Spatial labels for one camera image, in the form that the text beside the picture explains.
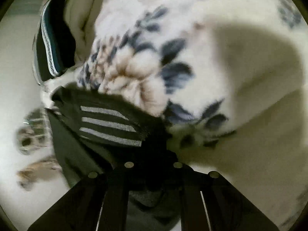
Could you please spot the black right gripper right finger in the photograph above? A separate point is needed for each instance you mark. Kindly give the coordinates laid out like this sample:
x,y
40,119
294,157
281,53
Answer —
x,y
210,202

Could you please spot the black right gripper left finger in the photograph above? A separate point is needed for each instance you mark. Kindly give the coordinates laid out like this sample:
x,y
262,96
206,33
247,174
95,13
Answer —
x,y
97,202

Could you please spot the black small garment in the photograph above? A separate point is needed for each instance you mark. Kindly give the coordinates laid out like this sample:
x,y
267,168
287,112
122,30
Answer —
x,y
96,133

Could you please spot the folded striped clothes stack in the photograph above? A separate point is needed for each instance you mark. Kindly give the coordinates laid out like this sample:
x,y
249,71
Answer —
x,y
53,45

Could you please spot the slipper on floor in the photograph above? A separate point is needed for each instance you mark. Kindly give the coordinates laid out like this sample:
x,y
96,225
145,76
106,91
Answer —
x,y
42,169
34,132

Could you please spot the white floral fleece blanket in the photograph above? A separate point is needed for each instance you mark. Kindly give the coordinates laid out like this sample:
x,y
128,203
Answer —
x,y
229,77

